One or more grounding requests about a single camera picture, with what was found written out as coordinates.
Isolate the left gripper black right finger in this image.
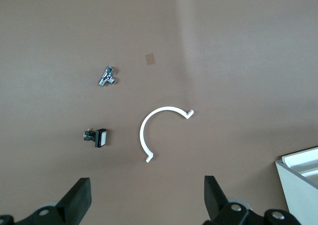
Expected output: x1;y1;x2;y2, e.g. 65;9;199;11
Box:
203;175;250;225

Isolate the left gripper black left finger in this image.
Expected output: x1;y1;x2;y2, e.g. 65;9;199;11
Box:
31;177;92;225

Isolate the white deep drawer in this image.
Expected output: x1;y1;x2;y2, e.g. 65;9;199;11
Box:
282;147;318;170

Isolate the white drawer cabinet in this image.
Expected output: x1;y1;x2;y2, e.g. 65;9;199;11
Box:
275;145;318;225

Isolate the white shallow drawer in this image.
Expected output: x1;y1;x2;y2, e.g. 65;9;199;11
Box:
297;168;318;185

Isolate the white curved plastic clip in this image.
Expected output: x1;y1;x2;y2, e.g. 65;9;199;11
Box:
139;106;195;163

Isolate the small metal tee fitting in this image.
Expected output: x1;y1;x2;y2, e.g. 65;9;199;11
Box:
98;65;117;87

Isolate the brown tape patch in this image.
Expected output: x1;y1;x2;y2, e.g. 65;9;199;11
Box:
145;53;157;66

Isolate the black rectangular white-face switch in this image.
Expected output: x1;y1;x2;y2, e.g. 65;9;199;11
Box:
82;128;109;149

